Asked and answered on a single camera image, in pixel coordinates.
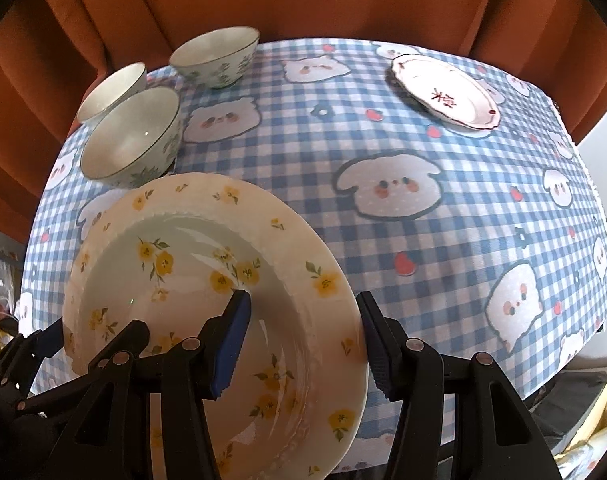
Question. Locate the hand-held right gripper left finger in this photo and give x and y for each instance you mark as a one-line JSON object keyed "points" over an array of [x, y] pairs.
{"points": [[233, 345]]}

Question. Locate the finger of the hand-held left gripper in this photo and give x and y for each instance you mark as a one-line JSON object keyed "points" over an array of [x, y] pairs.
{"points": [[53, 397], [33, 347]]}

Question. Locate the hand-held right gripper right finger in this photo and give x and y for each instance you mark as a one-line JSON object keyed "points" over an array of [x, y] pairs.
{"points": [[378, 355]]}

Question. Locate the yellow floral plate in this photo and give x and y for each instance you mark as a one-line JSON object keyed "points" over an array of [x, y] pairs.
{"points": [[183, 240]]}

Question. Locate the green floral white bowl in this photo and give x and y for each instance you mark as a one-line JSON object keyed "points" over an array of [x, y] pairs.
{"points": [[128, 135], [111, 92], [211, 47]]}

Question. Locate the red print scalloped plate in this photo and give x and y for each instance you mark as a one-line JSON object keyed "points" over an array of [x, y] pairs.
{"points": [[443, 92]]}

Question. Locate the blue checked printed tablecloth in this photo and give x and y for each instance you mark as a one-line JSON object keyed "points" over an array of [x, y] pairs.
{"points": [[308, 170]]}

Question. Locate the dark cloth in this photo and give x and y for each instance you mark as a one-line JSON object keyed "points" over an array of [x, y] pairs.
{"points": [[568, 410]]}

